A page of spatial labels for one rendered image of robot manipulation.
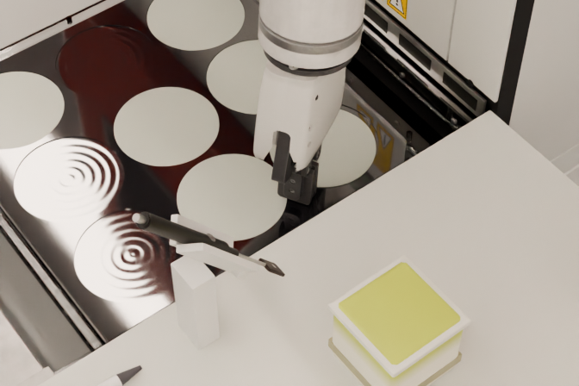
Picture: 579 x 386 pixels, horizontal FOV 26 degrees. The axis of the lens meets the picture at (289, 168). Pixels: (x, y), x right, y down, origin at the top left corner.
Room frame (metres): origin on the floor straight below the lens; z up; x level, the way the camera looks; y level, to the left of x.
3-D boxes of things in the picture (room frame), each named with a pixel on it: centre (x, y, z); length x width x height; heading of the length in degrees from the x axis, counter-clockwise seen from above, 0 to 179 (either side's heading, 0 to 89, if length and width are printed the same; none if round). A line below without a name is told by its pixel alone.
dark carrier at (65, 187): (0.79, 0.12, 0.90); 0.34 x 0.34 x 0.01; 37
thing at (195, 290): (0.53, 0.06, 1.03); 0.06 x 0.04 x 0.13; 127
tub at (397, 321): (0.50, -0.08, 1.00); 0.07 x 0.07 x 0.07; 38
